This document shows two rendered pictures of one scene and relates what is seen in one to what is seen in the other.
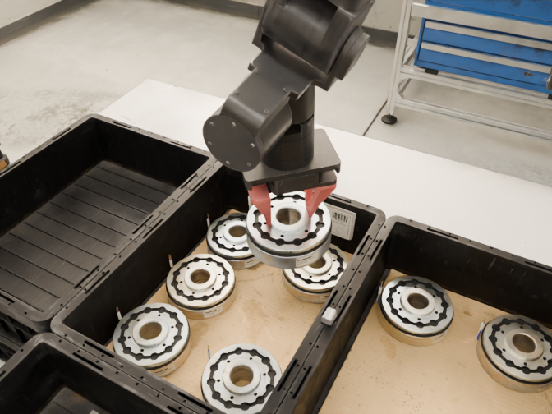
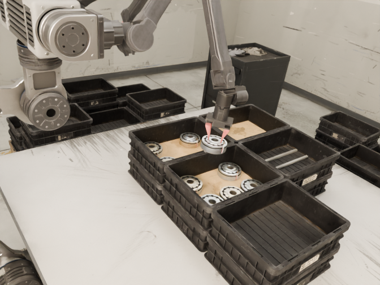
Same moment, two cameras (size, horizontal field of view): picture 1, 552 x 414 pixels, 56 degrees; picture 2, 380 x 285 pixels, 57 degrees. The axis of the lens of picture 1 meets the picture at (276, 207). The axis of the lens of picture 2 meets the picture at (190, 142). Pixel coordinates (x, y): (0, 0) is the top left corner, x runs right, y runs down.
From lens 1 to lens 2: 167 cm
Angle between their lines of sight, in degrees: 106
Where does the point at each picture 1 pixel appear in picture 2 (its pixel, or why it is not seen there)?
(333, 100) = not seen: outside the picture
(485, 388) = (165, 152)
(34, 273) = (297, 232)
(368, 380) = not seen: hidden behind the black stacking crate
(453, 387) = (173, 155)
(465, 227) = (84, 217)
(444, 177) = (54, 245)
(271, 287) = (206, 191)
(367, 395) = not seen: hidden behind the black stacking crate
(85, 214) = (277, 252)
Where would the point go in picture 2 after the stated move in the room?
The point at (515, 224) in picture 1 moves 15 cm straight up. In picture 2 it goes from (61, 208) to (59, 179)
